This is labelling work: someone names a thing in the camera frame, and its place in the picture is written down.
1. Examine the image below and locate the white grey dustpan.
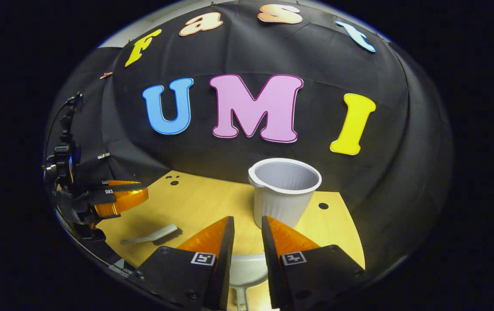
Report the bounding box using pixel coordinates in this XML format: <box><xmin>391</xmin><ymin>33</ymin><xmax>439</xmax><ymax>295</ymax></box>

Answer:
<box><xmin>229</xmin><ymin>254</ymin><xmax>269</xmax><ymax>311</ymax></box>

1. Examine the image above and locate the small white broom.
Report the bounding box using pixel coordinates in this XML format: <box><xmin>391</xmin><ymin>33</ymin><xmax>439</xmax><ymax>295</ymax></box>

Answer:
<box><xmin>120</xmin><ymin>223</ymin><xmax>183</xmax><ymax>246</ymax></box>

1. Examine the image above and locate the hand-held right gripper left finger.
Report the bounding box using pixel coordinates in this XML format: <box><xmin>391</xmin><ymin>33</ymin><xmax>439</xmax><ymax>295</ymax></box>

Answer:
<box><xmin>127</xmin><ymin>216</ymin><xmax>236</xmax><ymax>311</ymax></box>

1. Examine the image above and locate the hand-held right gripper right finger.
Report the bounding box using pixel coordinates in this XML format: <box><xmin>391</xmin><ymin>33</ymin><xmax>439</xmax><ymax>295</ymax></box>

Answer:
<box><xmin>261</xmin><ymin>216</ymin><xmax>365</xmax><ymax>310</ymax></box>

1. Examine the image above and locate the wooden desktop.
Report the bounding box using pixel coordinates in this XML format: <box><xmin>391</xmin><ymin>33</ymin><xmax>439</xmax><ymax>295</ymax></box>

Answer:
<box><xmin>96</xmin><ymin>170</ymin><xmax>365</xmax><ymax>311</ymax></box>

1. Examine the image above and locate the white ribbed garbage bin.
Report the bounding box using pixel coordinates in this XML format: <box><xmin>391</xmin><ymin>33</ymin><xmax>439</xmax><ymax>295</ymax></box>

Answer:
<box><xmin>248</xmin><ymin>158</ymin><xmax>322</xmax><ymax>229</ymax></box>

